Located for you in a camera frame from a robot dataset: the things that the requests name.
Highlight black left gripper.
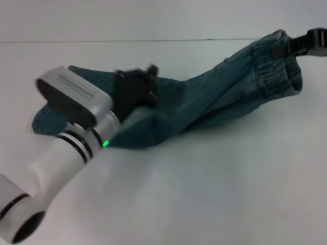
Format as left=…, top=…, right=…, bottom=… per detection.
left=112, top=65, right=160, bottom=122

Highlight blue denim shorts with print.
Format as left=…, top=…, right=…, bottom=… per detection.
left=31, top=29, right=305, bottom=149

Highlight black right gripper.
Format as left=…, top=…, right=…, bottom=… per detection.
left=271, top=28, right=327, bottom=59

